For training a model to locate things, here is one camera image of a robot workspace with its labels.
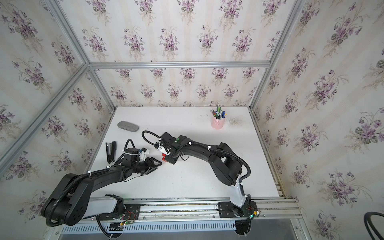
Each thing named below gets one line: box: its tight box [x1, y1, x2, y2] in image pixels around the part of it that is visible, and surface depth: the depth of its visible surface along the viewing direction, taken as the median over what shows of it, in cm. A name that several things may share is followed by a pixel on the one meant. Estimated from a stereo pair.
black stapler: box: [105, 141, 117, 164], surface depth 95 cm
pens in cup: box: [210, 105, 228, 120], surface depth 104 cm
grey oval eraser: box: [117, 121, 140, 132], surface depth 106 cm
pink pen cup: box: [211, 112, 226, 130], surface depth 103 cm
